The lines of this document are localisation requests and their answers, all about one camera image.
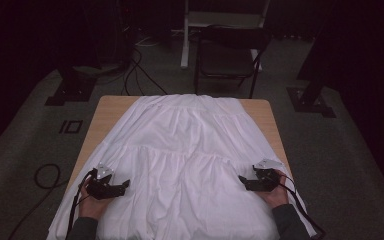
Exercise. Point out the dark curtain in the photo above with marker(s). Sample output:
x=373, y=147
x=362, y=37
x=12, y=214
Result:
x=363, y=50
x=30, y=50

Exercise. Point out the black folding chair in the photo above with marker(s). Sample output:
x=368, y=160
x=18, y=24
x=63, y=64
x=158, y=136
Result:
x=226, y=58

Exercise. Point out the dark equipment rack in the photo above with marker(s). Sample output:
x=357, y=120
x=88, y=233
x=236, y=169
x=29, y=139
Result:
x=126, y=33

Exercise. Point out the person's left hand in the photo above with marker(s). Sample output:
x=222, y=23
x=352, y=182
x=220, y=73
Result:
x=91, y=206

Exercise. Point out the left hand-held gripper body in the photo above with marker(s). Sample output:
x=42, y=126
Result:
x=100, y=190

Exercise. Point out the person's right hand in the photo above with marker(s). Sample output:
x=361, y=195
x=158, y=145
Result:
x=275, y=199

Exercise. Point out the black stand base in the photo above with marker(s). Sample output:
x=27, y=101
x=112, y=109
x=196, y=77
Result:
x=308, y=103
x=70, y=93

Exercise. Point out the white skirt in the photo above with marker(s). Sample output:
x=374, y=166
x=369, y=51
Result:
x=186, y=150

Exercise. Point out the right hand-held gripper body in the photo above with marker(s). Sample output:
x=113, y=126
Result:
x=266, y=180

